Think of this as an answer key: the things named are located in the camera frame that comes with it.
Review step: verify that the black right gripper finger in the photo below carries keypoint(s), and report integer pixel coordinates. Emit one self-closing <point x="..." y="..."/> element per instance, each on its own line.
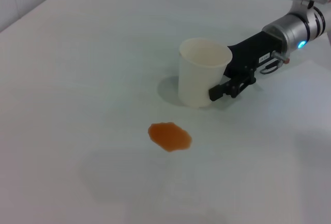
<point x="232" y="88"/>

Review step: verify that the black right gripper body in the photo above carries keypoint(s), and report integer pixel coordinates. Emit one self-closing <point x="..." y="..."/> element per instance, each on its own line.
<point x="248" y="53"/>

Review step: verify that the white paper cup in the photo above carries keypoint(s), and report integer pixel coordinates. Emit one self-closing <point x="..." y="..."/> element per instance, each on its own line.
<point x="196" y="81"/>

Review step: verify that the orange liquid stain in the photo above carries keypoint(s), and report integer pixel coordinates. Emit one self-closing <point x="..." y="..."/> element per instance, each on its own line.
<point x="169" y="136"/>

